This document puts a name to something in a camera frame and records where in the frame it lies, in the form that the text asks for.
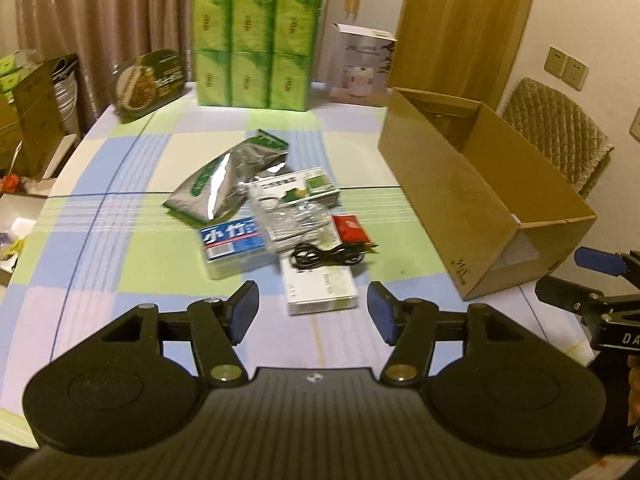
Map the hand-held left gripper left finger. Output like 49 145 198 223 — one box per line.
97 281 261 387

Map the desktop with checked tablecloth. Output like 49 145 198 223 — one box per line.
0 81 608 453

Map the white appliance carton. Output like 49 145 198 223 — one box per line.
327 23 398 107

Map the red packet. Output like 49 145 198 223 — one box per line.
331 214 371 247

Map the clear plastic bag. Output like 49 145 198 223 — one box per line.
250 192 338 253

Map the black cable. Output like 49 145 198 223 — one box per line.
290 241 381 271

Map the chair with quilted cushion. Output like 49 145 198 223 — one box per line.
501 77 615 200

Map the dark green instant noodle bowl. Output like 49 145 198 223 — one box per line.
112 50 187 122

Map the beige wall socket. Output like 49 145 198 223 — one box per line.
544 46 567 77
564 56 587 92

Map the green tissue multipack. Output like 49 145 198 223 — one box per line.
192 0 323 112

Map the brown storage carton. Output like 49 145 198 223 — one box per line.
12 55 81 178

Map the silver foil bag green label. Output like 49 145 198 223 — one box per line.
162 129 291 226

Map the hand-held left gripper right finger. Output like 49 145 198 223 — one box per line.
366 281 533 387

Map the brown cardboard box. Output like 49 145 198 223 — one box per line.
377 87 598 302

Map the wooden door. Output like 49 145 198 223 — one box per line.
387 0 542 111

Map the beige curtain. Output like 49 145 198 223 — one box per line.
15 0 333 126

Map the blue and white packet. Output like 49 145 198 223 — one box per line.
198 215 273 281

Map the white box green print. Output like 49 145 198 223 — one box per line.
280 255 360 317

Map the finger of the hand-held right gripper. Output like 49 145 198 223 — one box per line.
535 275 608 313
574 246 640 281

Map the white and green medicine box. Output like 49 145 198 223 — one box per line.
248 167 342 211

